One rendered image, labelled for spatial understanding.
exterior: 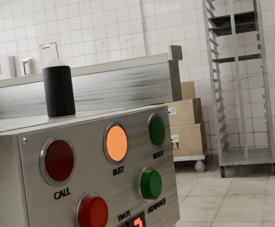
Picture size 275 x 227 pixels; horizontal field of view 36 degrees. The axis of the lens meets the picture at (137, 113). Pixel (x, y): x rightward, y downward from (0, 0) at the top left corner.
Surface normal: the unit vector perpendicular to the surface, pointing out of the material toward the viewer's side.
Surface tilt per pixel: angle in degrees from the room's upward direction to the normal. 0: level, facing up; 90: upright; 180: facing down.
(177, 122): 95
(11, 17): 90
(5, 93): 90
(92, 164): 90
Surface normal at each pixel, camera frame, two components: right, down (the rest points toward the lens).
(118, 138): 0.85, -0.07
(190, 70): -0.33, 0.09
